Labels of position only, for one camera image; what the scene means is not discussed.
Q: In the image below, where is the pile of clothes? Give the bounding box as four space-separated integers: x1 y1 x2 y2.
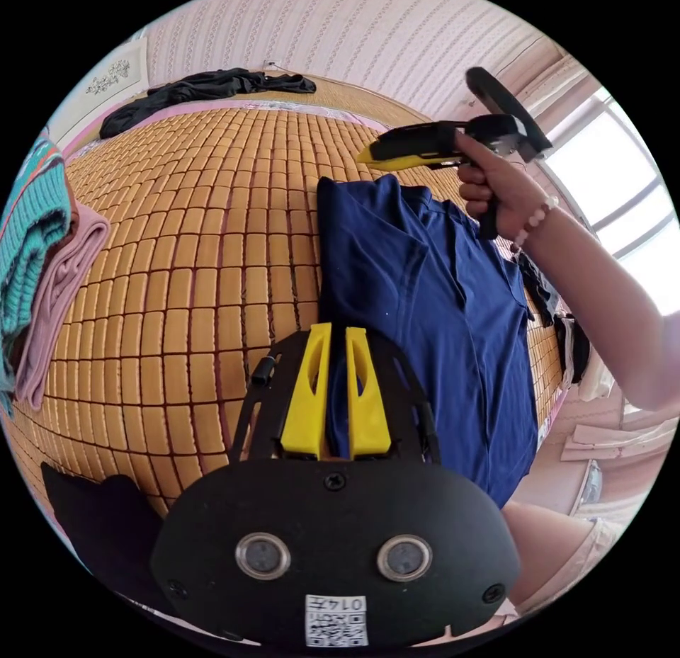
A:
0 135 111 417

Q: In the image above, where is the person's right forearm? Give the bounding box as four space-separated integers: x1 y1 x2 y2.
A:
511 194 676 412

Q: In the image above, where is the dark blue short sleeve shirt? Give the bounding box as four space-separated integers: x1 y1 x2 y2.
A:
317 173 540 510

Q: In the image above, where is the person's right hand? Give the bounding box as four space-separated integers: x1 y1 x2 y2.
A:
454 132 557 246

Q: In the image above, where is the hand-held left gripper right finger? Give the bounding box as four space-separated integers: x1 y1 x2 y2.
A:
345 326 393 461

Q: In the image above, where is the person's body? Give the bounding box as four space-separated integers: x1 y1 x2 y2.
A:
498 501 636 635

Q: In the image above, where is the window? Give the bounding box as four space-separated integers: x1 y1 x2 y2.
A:
541 86 679 319

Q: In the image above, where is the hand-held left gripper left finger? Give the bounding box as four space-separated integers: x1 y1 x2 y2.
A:
280 322 334 461

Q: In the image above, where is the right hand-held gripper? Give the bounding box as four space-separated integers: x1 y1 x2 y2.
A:
356 113 533 241

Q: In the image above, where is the bed with woven mat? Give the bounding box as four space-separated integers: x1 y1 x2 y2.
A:
9 73 570 518

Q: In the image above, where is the heap of black clothes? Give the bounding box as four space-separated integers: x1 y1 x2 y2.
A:
99 68 318 140

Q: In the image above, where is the dark patterned garment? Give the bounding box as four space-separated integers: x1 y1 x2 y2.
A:
518 251 592 388

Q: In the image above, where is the black garment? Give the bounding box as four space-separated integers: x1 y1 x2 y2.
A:
41 462 177 611

